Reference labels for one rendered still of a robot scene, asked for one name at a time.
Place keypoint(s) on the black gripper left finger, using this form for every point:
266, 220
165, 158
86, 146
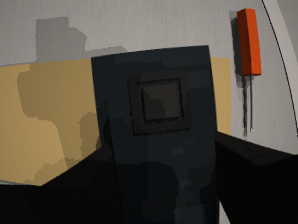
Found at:
87, 193

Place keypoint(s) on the orange-handled awl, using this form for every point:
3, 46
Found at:
250, 58

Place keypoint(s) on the white flat bar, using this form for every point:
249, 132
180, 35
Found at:
286, 49

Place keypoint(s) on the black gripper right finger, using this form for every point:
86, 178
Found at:
255, 184

